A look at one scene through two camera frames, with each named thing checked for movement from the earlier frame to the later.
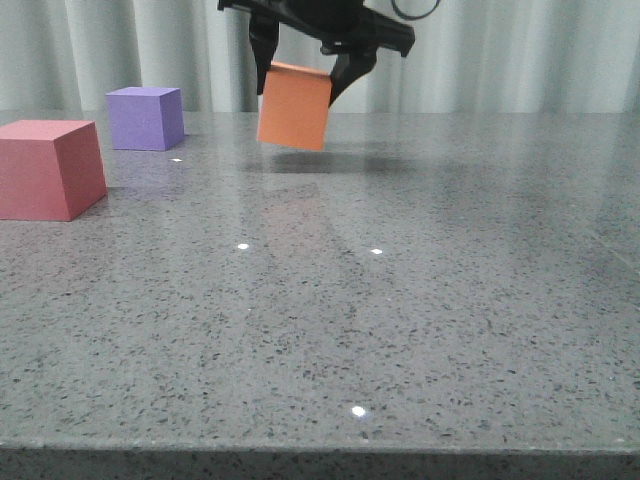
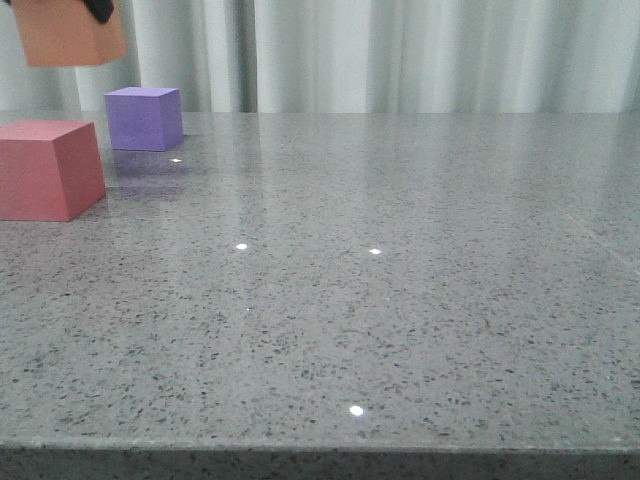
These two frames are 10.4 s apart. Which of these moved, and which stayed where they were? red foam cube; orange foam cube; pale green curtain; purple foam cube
Moved: orange foam cube
Stayed: pale green curtain; red foam cube; purple foam cube
